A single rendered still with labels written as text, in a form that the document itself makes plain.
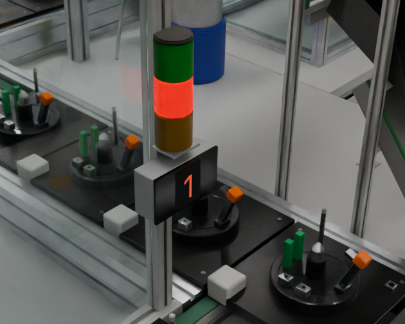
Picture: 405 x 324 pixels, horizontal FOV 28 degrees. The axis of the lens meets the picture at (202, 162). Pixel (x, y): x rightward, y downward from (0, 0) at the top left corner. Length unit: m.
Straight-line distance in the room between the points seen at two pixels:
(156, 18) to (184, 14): 1.05
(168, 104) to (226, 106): 1.00
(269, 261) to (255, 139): 0.59
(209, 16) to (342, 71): 0.42
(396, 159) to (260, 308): 0.35
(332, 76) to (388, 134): 0.84
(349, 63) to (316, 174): 0.59
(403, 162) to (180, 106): 0.48
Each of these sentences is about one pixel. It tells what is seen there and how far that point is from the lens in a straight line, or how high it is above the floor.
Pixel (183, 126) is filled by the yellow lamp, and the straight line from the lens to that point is 1.03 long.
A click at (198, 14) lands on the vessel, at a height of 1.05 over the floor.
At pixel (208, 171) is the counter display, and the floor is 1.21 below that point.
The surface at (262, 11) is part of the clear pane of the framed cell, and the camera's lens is 2.32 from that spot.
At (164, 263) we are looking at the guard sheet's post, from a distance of 1.21.
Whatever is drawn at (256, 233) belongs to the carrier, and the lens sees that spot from 1.39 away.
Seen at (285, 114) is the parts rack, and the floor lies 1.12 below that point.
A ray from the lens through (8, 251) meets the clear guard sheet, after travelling 0.99.
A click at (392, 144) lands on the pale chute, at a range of 1.37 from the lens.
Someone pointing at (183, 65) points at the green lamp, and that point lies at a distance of 0.99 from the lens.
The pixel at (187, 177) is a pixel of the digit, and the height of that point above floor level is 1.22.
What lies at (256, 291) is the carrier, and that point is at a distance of 1.27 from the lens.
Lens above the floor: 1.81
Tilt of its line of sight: 32 degrees down
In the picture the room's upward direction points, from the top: 1 degrees clockwise
